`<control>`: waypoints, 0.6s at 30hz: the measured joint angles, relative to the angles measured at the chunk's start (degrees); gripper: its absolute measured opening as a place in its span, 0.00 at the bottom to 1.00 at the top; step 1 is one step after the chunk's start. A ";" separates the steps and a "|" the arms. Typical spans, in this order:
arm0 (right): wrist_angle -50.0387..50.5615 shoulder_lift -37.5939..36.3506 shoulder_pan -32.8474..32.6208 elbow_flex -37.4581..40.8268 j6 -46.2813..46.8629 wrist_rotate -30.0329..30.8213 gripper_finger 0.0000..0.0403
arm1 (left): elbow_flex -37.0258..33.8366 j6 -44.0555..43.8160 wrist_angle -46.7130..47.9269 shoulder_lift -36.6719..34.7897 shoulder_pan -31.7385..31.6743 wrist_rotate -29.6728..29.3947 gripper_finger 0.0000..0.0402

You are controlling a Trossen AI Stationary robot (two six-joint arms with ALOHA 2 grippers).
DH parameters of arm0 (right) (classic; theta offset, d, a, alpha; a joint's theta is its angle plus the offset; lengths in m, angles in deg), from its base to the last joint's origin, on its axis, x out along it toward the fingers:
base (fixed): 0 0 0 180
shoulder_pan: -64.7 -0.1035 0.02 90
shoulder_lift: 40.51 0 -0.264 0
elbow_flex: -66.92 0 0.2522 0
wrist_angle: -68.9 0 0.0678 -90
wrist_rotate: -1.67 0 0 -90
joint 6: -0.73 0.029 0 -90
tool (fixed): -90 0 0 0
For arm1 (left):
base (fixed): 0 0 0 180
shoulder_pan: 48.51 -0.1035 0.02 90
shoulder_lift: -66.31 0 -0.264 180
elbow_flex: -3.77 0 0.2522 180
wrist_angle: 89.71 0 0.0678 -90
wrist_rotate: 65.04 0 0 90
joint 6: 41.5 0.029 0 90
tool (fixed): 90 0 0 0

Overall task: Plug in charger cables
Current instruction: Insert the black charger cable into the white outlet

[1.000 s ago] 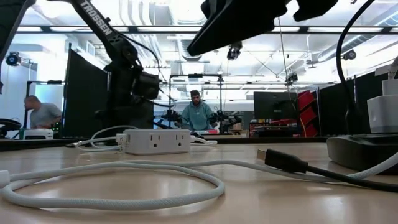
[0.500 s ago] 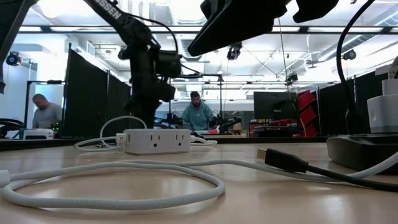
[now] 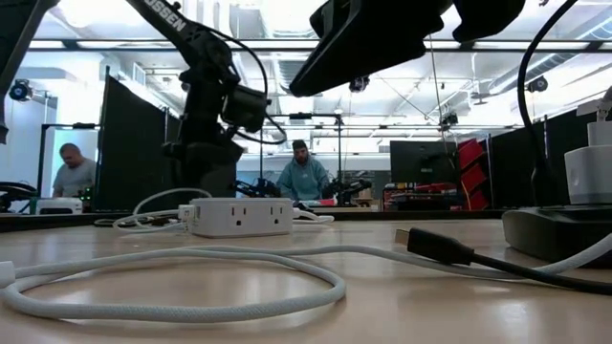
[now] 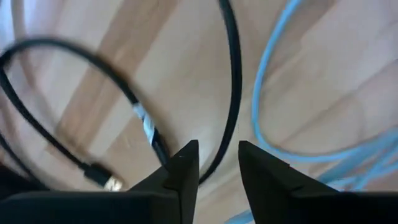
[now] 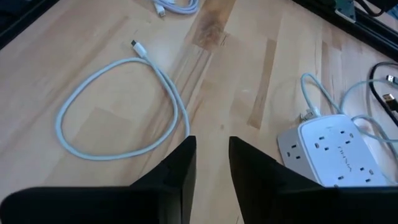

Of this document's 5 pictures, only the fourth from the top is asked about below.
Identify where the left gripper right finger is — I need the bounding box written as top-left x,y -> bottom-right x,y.
238,140 -> 398,224

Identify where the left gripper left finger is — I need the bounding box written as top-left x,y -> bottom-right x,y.
0,139 -> 200,224

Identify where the light blue charger cable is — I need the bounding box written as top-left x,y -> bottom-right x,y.
223,0 -> 398,224

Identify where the black USB cable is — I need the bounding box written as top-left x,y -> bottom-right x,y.
0,0 -> 243,193

